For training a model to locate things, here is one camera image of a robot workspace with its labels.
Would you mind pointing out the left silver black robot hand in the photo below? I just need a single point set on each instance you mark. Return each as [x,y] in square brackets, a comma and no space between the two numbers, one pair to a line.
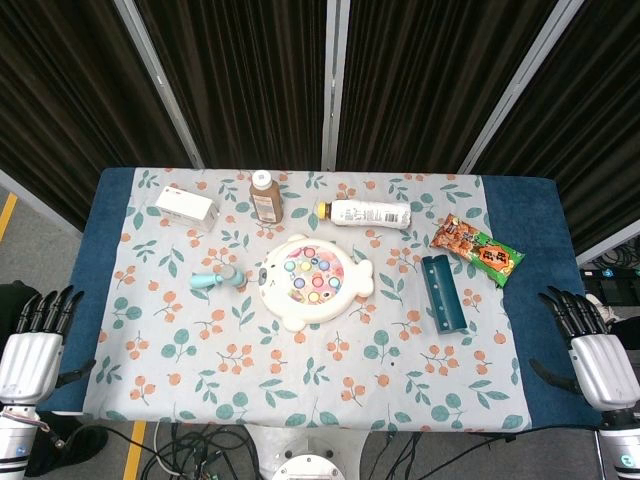
[30,365]

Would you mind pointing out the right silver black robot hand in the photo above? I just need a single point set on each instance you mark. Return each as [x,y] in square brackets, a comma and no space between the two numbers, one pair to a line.
[607,370]

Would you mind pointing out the light blue toy hammer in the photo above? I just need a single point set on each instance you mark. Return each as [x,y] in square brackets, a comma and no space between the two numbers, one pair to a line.
[205,280]

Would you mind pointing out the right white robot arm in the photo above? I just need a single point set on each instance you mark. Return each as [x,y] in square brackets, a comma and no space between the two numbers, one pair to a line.
[622,445]

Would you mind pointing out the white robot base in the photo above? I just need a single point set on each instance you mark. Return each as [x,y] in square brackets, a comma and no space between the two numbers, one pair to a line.
[310,450]

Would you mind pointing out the white whack-a-mole game toy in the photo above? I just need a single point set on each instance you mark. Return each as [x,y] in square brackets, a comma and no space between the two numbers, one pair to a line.
[280,300]

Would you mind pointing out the black power strip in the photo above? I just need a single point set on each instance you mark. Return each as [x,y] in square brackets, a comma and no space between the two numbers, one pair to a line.
[607,273]

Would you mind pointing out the dark blue table cover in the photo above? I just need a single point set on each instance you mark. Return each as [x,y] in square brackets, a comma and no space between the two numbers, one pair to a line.
[530,240]

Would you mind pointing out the teal plastic tray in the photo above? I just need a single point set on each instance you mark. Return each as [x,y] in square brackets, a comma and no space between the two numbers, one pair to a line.
[445,295]

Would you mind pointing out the orange green snack packet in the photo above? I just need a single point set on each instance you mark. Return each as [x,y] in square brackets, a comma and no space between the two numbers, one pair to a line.
[475,247]

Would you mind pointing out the white cardboard box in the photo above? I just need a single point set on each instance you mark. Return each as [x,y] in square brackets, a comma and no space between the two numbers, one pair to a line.
[185,206]

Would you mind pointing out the dark pleated curtain panel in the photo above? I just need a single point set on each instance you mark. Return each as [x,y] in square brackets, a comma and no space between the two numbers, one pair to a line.
[430,85]
[250,85]
[75,85]
[590,135]

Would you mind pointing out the floral printed tablecloth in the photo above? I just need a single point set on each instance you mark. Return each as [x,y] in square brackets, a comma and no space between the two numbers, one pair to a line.
[300,370]

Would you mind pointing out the white-labelled drink bottle yellow cap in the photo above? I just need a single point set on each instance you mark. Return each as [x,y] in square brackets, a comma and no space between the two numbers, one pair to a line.
[370,214]

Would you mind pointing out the brown juice bottle white cap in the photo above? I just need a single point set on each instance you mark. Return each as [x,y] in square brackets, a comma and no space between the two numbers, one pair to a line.
[266,202]

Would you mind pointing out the grey metal partition rail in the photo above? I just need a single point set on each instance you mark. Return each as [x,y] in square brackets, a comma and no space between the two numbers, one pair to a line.
[607,247]

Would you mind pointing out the grey metal partition post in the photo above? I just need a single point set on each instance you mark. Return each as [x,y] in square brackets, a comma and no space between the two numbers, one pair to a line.
[334,85]
[160,85]
[520,85]

